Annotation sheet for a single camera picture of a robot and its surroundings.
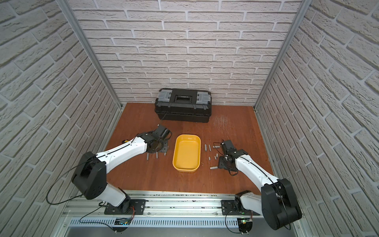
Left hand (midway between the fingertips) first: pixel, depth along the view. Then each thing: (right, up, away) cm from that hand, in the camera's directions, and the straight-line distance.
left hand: (165, 144), depth 88 cm
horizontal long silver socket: (+32, -3, +7) cm, 33 cm away
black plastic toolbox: (+12, +25, +10) cm, 30 cm away
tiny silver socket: (+31, -9, +4) cm, 33 cm away
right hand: (+37, -12, -1) cm, 39 cm away
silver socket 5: (-1, -6, +4) cm, 8 cm away
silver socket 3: (+30, -14, -1) cm, 33 cm away
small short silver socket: (+32, -7, +4) cm, 33 cm away
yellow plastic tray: (+13, -7, +6) cm, 16 cm away
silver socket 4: (-6, -7, +4) cm, 10 cm away
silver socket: (+25, -3, +7) cm, 26 cm away
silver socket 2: (+28, -3, +7) cm, 29 cm away
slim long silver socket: (+27, -9, +2) cm, 29 cm away
